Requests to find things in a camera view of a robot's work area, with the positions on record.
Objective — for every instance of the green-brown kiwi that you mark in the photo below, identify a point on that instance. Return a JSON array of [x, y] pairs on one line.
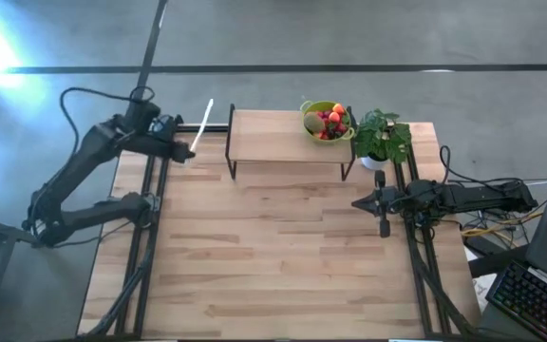
[[314, 122]]

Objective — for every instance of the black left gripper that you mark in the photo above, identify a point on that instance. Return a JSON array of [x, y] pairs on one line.
[[166, 130]]

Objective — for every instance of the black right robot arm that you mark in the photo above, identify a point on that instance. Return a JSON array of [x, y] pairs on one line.
[[482, 197]]

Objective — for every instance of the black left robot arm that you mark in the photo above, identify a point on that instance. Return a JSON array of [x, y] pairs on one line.
[[79, 157]]

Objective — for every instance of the red cherry with green stem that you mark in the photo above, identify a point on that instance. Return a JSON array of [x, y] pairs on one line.
[[342, 127]]

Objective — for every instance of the green plant in white pot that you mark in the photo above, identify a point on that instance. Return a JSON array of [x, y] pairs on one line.
[[378, 138]]

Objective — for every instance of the wooden shelf with black legs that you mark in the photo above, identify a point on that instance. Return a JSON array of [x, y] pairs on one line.
[[278, 135]]

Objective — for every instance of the dark metal stand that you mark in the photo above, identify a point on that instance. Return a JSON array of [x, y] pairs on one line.
[[7, 233]]

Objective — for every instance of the orange yellow peach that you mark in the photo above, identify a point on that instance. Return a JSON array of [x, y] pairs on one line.
[[338, 108], [321, 136], [334, 117]]

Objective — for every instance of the green plastic colander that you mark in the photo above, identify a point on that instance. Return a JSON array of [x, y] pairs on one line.
[[307, 134]]

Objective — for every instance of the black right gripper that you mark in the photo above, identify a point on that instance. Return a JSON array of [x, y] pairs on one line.
[[392, 202]]

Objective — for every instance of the black backlit keyboard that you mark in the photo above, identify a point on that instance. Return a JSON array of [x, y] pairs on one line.
[[530, 299]]

